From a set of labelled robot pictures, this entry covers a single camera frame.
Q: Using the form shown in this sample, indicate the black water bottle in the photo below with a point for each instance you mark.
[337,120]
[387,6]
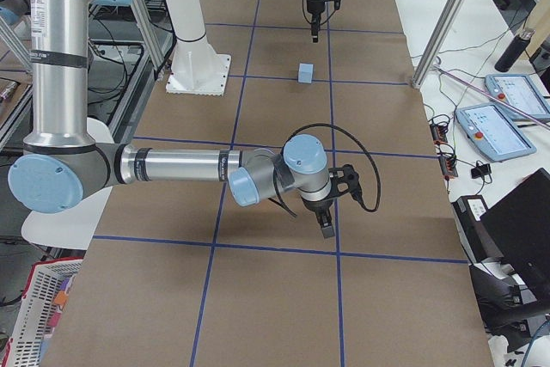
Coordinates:
[514,50]

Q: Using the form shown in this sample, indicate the blue teach pendant near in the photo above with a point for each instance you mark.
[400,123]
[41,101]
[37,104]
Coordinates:
[493,132]

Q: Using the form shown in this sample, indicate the black laptop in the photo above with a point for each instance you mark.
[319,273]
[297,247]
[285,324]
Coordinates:
[519,226]

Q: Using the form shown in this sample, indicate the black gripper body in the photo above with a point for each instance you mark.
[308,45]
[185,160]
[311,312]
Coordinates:
[314,8]
[316,207]

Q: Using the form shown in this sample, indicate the aluminium frame post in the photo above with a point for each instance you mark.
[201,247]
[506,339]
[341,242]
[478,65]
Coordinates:
[435,42]

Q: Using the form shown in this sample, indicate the blue teach pendant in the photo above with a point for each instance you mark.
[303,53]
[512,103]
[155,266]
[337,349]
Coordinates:
[520,92]
[493,132]

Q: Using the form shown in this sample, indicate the light blue foam block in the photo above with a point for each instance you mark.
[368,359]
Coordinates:
[305,73]

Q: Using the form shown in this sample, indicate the reacher grabber stick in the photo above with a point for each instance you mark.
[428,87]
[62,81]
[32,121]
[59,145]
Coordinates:
[515,113]

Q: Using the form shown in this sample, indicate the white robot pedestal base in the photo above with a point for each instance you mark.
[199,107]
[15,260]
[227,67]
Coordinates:
[196,67]

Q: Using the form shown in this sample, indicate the white plastic chair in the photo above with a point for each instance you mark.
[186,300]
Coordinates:
[71,229]

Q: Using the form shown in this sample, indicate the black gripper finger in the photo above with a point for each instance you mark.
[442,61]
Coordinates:
[325,222]
[315,26]

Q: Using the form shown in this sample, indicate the white perforated basket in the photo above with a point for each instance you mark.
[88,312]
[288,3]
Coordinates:
[39,312]

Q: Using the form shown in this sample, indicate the blue teach pendant far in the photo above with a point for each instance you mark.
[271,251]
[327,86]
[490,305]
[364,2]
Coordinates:
[520,92]

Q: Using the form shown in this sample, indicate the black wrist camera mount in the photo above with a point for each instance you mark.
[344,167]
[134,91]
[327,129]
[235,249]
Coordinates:
[345,180]

